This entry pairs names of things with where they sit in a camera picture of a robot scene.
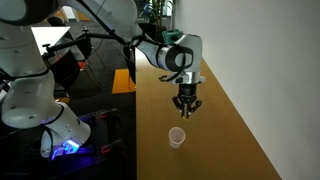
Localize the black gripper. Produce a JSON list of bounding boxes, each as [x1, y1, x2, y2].
[[171, 83, 203, 118]]

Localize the clear plastic cup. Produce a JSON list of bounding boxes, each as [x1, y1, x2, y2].
[[168, 126, 187, 149]]

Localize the green bin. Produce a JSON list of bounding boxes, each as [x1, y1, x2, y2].
[[161, 28, 183, 44]]

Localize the green potted plant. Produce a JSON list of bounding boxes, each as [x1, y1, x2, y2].
[[138, 0, 175, 33]]

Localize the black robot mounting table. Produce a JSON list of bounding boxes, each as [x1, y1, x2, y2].
[[0, 108, 136, 180]]

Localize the black boom stand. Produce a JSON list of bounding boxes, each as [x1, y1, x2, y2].
[[42, 27, 132, 56]]

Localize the black chair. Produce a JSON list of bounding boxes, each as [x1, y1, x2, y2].
[[46, 16, 82, 93]]

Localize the white table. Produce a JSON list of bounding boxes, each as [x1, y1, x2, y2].
[[30, 26, 72, 56]]

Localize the black clamp with orange handle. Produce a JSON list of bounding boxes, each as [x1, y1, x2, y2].
[[99, 109, 124, 134], [99, 139, 128, 159]]

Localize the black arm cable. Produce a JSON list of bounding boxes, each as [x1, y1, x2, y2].
[[76, 0, 188, 84]]

